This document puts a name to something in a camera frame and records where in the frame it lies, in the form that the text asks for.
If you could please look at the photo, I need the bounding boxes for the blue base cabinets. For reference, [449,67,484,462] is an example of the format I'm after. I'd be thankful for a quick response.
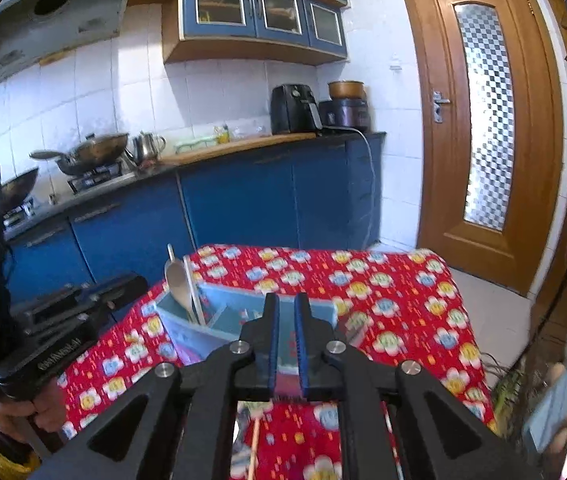
[0,132,387,341]

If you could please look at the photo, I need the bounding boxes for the wooden door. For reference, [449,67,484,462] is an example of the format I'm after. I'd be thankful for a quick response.
[396,0,567,296]

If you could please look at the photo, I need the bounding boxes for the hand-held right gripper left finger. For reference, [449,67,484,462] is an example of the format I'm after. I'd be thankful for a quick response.
[28,292,283,480]

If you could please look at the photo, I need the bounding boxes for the cream plastic spoon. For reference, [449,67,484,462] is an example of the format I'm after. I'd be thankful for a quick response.
[164,258,200,326]

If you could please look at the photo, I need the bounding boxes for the grey range hood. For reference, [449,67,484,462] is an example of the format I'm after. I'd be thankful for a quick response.
[0,0,137,83]

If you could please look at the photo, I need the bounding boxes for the metal door handle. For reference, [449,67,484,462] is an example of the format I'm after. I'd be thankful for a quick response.
[431,91,451,123]

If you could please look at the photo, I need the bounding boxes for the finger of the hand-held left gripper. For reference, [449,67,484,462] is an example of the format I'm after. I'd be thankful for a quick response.
[11,284,92,335]
[82,273,149,312]

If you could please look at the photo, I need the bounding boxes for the steel kettle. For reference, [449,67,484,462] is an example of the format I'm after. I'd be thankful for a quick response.
[128,131,167,163]

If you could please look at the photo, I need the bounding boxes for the light blue utensil holder box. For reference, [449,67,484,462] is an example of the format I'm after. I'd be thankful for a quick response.
[156,282,338,396]

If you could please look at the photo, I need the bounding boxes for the wooden countertop board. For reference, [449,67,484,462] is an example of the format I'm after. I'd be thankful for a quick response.
[158,132,324,166]

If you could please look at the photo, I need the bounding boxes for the white chopstick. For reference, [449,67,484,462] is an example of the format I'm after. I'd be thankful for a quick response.
[184,255,205,326]

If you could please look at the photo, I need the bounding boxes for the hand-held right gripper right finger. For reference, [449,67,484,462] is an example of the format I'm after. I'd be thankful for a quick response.
[294,292,544,480]

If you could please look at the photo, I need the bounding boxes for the person's left hand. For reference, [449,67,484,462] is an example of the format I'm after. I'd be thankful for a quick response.
[0,376,68,456]

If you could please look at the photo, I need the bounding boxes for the dark rice cooker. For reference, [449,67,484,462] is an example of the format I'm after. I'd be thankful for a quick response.
[318,98,370,133]

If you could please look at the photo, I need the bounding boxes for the copper brown pot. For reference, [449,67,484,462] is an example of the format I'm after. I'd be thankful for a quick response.
[327,80,367,101]

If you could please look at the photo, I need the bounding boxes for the black air fryer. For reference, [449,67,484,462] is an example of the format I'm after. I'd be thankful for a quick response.
[270,84,321,136]

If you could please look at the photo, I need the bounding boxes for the small dark wok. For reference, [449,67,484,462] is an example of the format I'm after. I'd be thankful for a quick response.
[0,164,39,211]

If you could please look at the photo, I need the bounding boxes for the large dark wok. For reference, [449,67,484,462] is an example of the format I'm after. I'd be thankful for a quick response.
[30,132,130,176]

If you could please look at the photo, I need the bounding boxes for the blue wall cabinet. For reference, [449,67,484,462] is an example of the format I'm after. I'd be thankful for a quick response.
[128,0,351,66]

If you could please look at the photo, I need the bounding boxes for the gas stove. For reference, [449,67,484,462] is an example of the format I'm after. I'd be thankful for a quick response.
[1,157,137,233]

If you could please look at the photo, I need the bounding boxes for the white power cable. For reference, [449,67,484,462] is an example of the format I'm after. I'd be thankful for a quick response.
[351,126,382,251]

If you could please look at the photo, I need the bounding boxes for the light green tray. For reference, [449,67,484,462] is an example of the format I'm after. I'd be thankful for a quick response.
[174,135,219,154]

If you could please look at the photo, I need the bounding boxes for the red smiley printed tablecloth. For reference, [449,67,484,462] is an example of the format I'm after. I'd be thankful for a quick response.
[56,245,501,480]

